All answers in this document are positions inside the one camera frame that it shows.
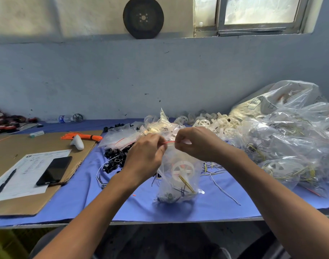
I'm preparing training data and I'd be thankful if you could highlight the person's right hand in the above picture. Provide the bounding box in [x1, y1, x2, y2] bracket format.
[174, 127, 236, 166]

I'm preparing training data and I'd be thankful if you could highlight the person's left hand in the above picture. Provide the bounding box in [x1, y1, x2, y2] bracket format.
[120, 133, 168, 185]

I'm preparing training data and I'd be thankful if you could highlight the pile of white plastic wheels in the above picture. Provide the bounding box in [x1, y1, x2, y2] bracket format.
[172, 109, 242, 139]

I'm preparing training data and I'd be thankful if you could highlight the pile of black plastic rings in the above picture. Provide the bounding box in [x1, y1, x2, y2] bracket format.
[101, 123, 138, 174]

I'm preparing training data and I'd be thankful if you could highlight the heap of plastic bags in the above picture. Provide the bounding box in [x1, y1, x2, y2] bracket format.
[142, 109, 182, 139]

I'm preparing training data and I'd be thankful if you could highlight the clear zip plastic bag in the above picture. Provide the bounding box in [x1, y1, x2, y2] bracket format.
[155, 138, 205, 204]

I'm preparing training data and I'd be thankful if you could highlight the pile of large plastic bags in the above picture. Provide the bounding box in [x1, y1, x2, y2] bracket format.
[228, 79, 329, 199]

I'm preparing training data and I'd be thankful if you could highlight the person's right forearm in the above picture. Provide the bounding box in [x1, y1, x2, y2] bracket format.
[223, 151, 329, 259]

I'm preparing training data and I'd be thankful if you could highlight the person's left forearm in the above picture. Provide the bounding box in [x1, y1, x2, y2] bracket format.
[35, 172, 139, 259]

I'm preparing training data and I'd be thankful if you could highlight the orange tie bundle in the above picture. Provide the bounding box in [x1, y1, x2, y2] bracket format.
[60, 132, 104, 142]

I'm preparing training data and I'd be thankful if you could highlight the white handheld device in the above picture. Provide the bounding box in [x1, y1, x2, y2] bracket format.
[69, 134, 85, 151]

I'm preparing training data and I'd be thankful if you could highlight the blue cloth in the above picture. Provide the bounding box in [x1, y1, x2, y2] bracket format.
[0, 118, 329, 230]

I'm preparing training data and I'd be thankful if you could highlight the clear plastic water bottle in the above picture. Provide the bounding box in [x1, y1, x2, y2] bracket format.
[46, 115, 72, 124]

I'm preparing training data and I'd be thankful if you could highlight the black smartphone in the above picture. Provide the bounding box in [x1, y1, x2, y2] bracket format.
[36, 156, 73, 187]

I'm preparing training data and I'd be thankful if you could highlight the white paper sheet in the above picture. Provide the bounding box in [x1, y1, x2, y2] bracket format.
[0, 149, 72, 203]

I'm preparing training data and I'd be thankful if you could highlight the brown cardboard sheet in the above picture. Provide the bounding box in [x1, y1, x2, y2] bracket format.
[0, 130, 104, 217]

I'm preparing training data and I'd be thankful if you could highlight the black round object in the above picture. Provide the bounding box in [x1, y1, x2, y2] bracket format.
[122, 0, 165, 40]

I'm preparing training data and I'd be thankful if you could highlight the black pen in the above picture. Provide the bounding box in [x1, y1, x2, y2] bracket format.
[0, 168, 17, 195]

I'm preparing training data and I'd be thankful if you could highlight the window frame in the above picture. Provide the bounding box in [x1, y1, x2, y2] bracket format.
[193, 0, 325, 38]

